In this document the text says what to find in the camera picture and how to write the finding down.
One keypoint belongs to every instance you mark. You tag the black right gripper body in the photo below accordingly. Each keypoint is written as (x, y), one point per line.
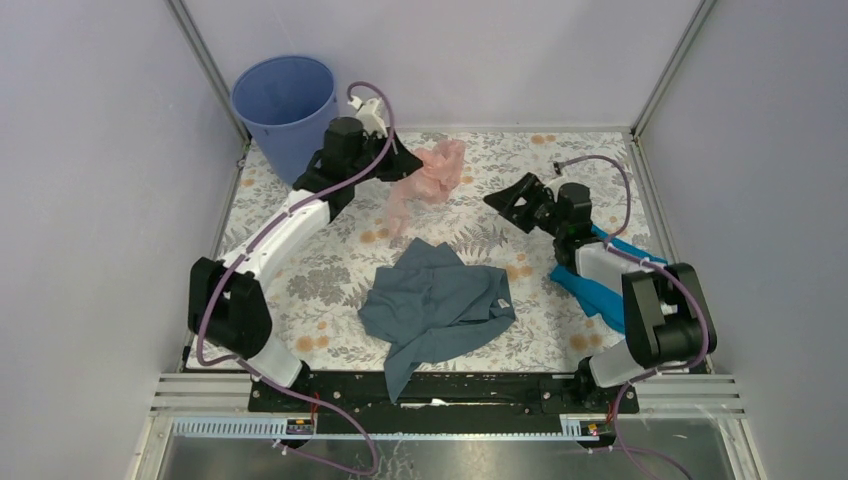
(548, 221)

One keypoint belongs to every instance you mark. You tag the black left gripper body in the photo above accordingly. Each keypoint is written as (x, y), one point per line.
(375, 147)

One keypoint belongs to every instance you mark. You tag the pink plastic trash bag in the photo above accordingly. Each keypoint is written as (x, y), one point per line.
(433, 183)

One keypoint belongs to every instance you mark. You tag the blue plastic trash bin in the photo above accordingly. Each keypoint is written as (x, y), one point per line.
(286, 104)

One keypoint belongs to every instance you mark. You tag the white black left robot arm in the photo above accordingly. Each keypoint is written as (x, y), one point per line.
(227, 302)

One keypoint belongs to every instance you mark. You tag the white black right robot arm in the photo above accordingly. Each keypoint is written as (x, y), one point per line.
(649, 342)

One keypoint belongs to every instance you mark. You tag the bright blue folded cloth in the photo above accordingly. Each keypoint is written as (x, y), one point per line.
(593, 297)

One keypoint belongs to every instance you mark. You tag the grey-blue crumpled shirt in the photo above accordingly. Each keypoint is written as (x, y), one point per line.
(430, 307)

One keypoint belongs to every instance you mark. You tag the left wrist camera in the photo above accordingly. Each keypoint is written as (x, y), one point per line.
(370, 113)

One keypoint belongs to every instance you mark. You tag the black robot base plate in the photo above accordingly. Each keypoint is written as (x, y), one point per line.
(439, 402)

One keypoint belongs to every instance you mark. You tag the aluminium frame rail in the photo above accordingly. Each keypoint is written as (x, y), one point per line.
(216, 404)

